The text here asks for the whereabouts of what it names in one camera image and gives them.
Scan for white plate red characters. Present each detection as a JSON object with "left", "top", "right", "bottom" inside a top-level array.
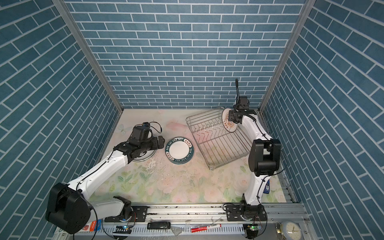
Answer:
[{"left": 133, "top": 150, "right": 157, "bottom": 163}]

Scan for metal wire dish rack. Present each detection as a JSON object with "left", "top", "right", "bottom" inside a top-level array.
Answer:
[{"left": 186, "top": 107, "right": 252, "bottom": 170}]

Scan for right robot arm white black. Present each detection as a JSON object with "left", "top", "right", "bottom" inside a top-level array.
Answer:
[{"left": 222, "top": 109, "right": 281, "bottom": 222}]

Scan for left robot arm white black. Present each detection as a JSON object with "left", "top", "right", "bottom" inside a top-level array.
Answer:
[{"left": 45, "top": 136, "right": 165, "bottom": 234}]

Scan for blue box by right arm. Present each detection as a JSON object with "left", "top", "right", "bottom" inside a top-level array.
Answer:
[{"left": 263, "top": 180, "right": 270, "bottom": 194}]

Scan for black remote device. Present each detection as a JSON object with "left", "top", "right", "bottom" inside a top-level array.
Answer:
[{"left": 147, "top": 222, "right": 171, "bottom": 230}]

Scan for green led circuit board left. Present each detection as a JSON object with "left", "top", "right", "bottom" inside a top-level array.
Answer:
[{"left": 113, "top": 226, "right": 132, "bottom": 235}]

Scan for green led circuit board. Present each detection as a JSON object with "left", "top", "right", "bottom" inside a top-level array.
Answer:
[
  {"left": 113, "top": 226, "right": 132, "bottom": 235},
  {"left": 243, "top": 224, "right": 260, "bottom": 240}
]

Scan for red marker pen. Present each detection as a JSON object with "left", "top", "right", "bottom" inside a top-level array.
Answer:
[{"left": 191, "top": 224, "right": 222, "bottom": 233}]

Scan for white red blue box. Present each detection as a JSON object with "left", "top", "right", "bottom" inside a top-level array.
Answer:
[{"left": 80, "top": 220, "right": 102, "bottom": 232}]

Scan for green led circuit board right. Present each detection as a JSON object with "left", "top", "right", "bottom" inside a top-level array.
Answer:
[{"left": 243, "top": 224, "right": 260, "bottom": 240}]

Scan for round analog clock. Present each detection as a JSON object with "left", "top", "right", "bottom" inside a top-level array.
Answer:
[{"left": 276, "top": 221, "right": 303, "bottom": 240}]

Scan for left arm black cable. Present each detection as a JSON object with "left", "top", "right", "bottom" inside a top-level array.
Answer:
[{"left": 73, "top": 121, "right": 163, "bottom": 240}]

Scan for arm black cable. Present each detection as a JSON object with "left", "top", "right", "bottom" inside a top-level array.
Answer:
[
  {"left": 73, "top": 121, "right": 163, "bottom": 240},
  {"left": 234, "top": 78, "right": 286, "bottom": 208}
]

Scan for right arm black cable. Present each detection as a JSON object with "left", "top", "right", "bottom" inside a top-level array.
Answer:
[{"left": 234, "top": 78, "right": 286, "bottom": 208}]

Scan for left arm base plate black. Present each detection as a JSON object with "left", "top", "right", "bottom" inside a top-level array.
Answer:
[{"left": 105, "top": 206, "right": 149, "bottom": 223}]

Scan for aluminium mounting rail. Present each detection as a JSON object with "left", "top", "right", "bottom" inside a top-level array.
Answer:
[{"left": 61, "top": 202, "right": 310, "bottom": 224}]

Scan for white slotted cable duct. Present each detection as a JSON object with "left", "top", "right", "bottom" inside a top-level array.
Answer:
[{"left": 103, "top": 224, "right": 246, "bottom": 237}]

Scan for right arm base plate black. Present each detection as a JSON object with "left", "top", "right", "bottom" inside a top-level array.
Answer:
[{"left": 223, "top": 205, "right": 268, "bottom": 222}]

